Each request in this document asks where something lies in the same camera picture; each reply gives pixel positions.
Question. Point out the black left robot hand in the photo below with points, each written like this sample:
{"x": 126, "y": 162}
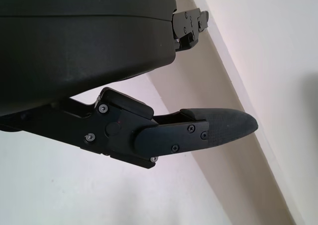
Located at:
{"x": 74, "y": 41}

